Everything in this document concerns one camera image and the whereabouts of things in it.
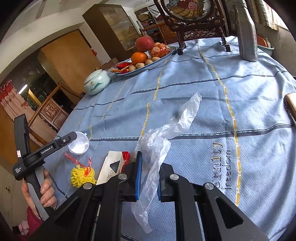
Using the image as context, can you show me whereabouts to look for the cardboard box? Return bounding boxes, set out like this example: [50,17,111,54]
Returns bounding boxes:
[100,58,119,70]

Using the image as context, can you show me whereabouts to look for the glass door wooden cabinet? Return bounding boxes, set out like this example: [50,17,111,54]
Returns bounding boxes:
[82,4,139,61]

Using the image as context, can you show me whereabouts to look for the blue checked tablecloth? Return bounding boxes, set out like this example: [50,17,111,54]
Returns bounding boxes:
[58,37,295,240]

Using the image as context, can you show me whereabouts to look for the silver metal bottle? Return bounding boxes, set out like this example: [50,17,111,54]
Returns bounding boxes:
[233,1,257,62]

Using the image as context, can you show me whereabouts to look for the embroidered round table screen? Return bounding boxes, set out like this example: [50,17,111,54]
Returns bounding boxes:
[154,0,231,55]

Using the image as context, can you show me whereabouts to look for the large wooden wardrobe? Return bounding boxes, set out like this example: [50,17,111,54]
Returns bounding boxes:
[38,30,102,94]

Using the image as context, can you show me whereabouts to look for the yellow pom-pom ball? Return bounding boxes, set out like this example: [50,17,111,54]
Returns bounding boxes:
[70,165,97,188]

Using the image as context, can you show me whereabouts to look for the pink floral curtain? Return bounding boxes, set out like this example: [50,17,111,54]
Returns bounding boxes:
[1,79,57,143]

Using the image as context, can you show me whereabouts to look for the tan leather wallet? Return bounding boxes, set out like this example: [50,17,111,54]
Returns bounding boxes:
[284,92,296,125]

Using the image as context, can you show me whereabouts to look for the red candy wrappers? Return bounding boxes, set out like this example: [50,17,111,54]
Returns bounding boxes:
[109,62,132,74]

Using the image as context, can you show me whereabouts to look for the walnuts on plate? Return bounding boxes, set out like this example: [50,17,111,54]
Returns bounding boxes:
[128,57,160,72]

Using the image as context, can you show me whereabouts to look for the person's left hand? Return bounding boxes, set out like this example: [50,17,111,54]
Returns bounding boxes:
[21,169,57,216]

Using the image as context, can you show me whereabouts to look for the white plastic bag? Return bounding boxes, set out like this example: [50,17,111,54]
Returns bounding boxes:
[132,93,202,233]

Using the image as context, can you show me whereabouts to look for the blue fruit plate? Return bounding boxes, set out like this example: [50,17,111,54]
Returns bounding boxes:
[115,46,177,77]

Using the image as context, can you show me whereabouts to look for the white ceiling fan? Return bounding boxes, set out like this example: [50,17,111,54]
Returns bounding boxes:
[35,0,68,20]

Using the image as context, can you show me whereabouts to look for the white ceramic lidded jar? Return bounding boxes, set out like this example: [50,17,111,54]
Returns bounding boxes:
[84,69,110,95]

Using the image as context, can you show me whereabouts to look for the pink twisted straw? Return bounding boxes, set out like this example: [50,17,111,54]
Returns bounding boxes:
[64,153,92,168]

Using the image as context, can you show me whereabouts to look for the red white small carton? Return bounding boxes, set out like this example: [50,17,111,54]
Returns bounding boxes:
[96,151,130,185]

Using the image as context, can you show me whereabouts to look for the red netted fruit pack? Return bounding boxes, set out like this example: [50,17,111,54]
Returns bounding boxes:
[149,43,171,58]

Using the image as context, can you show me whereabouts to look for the orange fruit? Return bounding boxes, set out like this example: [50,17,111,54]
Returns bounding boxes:
[131,52,148,65]

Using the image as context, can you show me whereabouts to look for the carved wooden armchair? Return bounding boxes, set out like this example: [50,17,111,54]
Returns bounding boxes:
[28,82,85,145]

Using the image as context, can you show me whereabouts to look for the red apple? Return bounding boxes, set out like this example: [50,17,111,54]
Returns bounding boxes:
[135,36,154,52]

